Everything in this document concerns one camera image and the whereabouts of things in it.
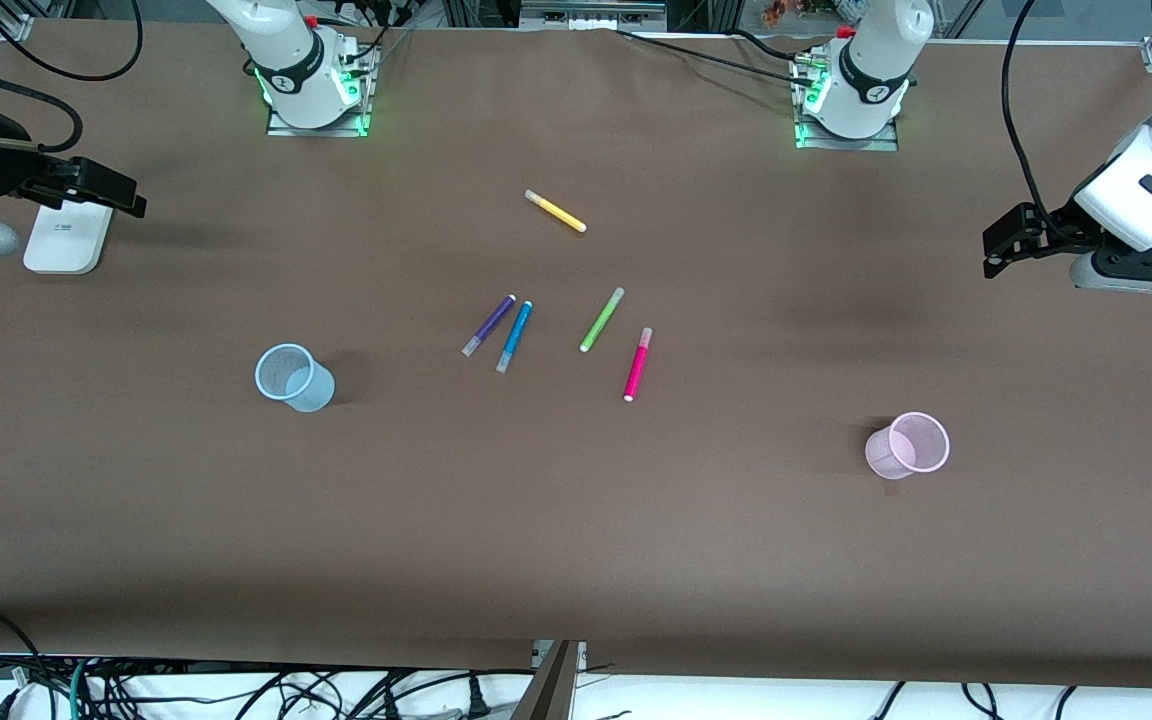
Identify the white desk lamp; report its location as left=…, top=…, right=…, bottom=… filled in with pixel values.
left=23, top=195, right=115, bottom=275

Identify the pink marker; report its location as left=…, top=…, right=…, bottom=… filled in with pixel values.
left=623, top=327, right=654, bottom=403

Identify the green marker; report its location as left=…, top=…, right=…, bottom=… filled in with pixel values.
left=579, top=287, right=626, bottom=353

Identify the long black table cable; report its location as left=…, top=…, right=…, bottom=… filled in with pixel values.
left=616, top=28, right=815, bottom=81

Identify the yellow marker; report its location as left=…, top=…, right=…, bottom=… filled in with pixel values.
left=525, top=189, right=588, bottom=234

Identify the blue marker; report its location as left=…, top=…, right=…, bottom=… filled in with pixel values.
left=496, top=300, right=534, bottom=374

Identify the purple marker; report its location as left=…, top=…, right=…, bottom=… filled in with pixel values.
left=462, top=294, right=517, bottom=358

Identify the short black table cable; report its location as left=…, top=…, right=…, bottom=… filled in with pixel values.
left=726, top=27, right=809, bottom=61

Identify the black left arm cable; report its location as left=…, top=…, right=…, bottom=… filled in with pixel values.
left=1000, top=0, right=1072, bottom=219

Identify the pink mesh cup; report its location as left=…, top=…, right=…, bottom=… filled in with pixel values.
left=865, top=411, right=951, bottom=481

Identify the black hanging cable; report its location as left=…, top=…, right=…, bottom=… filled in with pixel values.
left=0, top=0, right=144, bottom=82

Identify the blue mesh cup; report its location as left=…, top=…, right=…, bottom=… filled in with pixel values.
left=255, top=343, right=336, bottom=413

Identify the brown table post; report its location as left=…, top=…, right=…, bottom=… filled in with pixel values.
left=510, top=640, right=578, bottom=720

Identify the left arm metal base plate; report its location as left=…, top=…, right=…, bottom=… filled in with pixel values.
left=793, top=50, right=900, bottom=153

